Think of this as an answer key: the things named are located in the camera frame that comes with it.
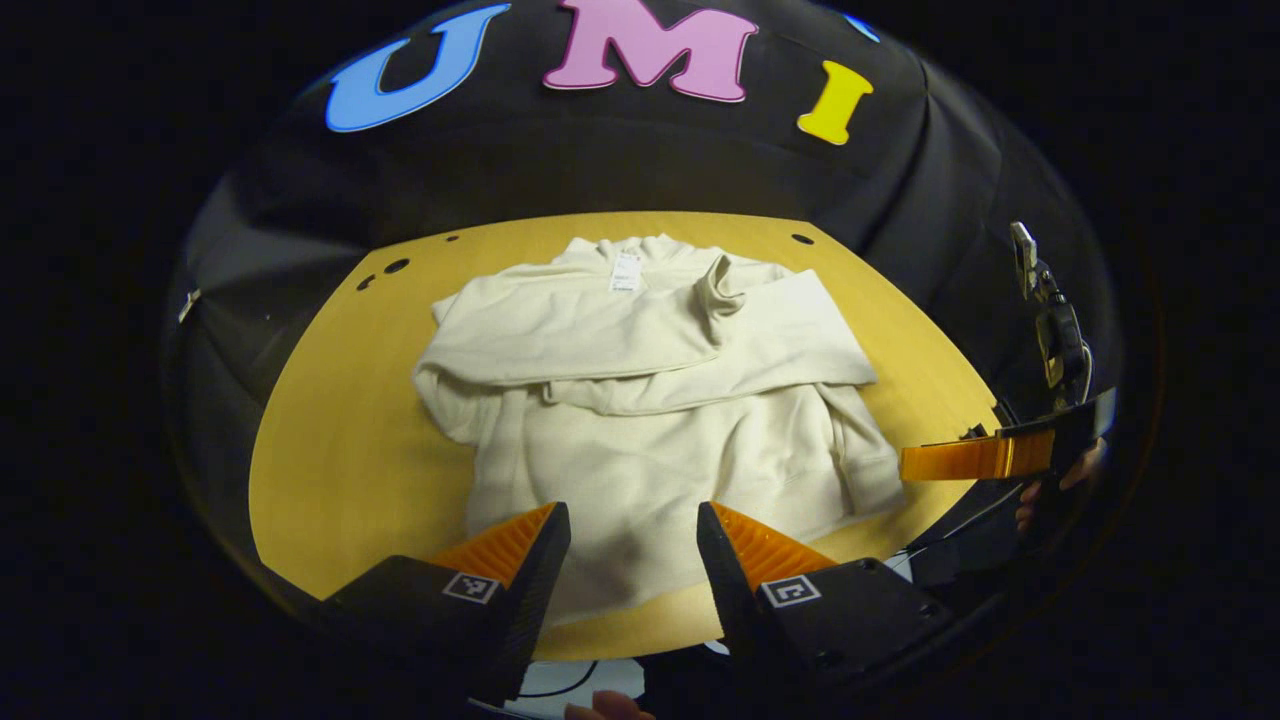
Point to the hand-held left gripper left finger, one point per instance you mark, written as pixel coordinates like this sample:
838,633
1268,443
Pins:
535,590

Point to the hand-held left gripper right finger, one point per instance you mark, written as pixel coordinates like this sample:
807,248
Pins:
728,590

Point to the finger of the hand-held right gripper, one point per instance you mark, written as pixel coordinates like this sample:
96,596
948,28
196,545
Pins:
970,458

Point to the cream sweatshirt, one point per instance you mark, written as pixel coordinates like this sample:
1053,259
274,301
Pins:
640,450

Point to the black backdrop cloth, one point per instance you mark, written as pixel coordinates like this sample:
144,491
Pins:
650,160

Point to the white backdrop clip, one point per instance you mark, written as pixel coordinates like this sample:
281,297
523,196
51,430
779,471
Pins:
189,305

